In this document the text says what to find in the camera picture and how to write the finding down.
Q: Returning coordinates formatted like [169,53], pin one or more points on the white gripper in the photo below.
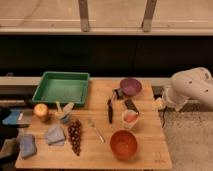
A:
[159,104]

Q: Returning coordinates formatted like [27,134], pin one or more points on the purple bowl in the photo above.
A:
[130,86]

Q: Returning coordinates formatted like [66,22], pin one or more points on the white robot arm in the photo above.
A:
[196,83]

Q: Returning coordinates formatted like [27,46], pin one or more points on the orange bowl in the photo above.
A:
[123,144]

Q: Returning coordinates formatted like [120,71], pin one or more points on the small dark purple object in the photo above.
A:
[119,93]

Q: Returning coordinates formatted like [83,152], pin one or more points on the metal fork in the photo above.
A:
[91,123]

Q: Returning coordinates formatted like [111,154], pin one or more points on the bunch of red grapes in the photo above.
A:
[74,132]

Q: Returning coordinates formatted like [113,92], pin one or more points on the small cup with spoons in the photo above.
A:
[63,113]

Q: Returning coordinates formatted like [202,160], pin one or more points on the green plastic tray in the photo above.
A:
[64,87]

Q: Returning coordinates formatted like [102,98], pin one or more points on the grey folded cloth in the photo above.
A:
[55,136]

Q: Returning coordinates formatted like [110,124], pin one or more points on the red yellow apple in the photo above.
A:
[41,111]

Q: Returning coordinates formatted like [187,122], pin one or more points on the blue box on shelf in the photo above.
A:
[19,117]

